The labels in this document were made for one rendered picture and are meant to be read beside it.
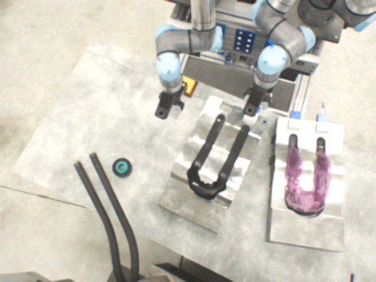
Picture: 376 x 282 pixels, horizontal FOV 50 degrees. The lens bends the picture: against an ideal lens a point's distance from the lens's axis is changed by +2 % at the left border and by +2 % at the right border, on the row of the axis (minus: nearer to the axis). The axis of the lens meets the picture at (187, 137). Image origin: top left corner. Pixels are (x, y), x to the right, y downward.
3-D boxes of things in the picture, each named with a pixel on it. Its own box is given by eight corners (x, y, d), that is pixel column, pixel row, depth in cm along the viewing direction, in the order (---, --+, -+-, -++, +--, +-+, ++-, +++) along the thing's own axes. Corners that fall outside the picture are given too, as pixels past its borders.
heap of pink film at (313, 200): (284, 144, 161) (288, 139, 153) (329, 150, 159) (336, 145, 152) (279, 208, 153) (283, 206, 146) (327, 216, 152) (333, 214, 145)
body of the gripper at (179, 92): (188, 89, 151) (187, 75, 139) (178, 108, 148) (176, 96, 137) (170, 81, 152) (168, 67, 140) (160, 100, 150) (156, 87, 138)
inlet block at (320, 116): (315, 104, 168) (319, 99, 163) (327, 106, 168) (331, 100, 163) (313, 134, 165) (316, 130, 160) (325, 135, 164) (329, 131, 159)
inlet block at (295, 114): (288, 101, 169) (291, 96, 164) (301, 102, 169) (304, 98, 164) (286, 130, 166) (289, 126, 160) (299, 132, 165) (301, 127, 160)
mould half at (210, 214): (210, 102, 173) (210, 89, 160) (265, 125, 169) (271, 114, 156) (159, 206, 161) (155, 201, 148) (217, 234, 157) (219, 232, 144)
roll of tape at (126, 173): (132, 159, 167) (131, 157, 164) (132, 178, 165) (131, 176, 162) (113, 159, 167) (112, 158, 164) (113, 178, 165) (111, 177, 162)
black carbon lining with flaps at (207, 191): (217, 113, 164) (218, 105, 155) (253, 129, 162) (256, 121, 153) (181, 189, 156) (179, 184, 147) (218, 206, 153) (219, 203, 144)
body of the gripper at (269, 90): (275, 85, 144) (282, 70, 132) (266, 105, 141) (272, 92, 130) (255, 76, 145) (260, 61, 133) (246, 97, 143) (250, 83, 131)
